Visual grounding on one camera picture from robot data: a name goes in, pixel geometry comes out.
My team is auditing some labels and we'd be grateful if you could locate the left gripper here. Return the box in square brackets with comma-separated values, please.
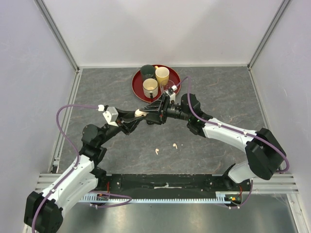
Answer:
[98, 107, 145, 146]

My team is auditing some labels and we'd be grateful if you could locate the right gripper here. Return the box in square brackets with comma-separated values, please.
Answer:
[140, 93, 190, 126]

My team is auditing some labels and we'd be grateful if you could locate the cream earbud charging case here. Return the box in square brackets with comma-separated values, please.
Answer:
[134, 109, 148, 117]

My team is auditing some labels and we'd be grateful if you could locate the black earbud charging case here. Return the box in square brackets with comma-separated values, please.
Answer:
[146, 120, 154, 125]

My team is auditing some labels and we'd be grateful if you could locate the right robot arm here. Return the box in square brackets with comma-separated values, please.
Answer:
[135, 93, 289, 191]

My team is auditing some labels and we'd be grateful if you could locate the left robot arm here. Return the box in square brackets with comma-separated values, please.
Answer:
[24, 105, 148, 233]

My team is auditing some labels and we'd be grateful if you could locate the clear glass tumbler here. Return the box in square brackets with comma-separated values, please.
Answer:
[160, 80, 175, 94]

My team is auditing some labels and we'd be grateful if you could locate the red round tray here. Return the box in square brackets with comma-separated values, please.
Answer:
[132, 65, 181, 103]

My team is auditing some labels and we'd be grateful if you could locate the yellow mug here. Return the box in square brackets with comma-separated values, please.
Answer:
[155, 66, 170, 86]

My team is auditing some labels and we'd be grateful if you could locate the dark green mug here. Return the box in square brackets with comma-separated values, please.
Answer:
[140, 65, 156, 81]

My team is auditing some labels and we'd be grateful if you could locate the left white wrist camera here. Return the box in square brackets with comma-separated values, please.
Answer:
[103, 107, 119, 127]

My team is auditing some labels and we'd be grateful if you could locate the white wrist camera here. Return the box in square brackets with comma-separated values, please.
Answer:
[165, 85, 177, 102]
[103, 107, 119, 127]

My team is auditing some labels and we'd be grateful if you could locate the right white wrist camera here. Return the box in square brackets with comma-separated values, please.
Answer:
[165, 85, 177, 102]

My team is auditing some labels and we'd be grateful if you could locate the cream mug black handle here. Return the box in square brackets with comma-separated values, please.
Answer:
[142, 79, 158, 100]

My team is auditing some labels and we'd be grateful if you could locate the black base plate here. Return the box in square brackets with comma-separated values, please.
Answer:
[95, 174, 251, 198]

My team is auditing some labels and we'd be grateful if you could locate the slotted cable duct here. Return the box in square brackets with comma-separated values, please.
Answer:
[79, 193, 241, 204]

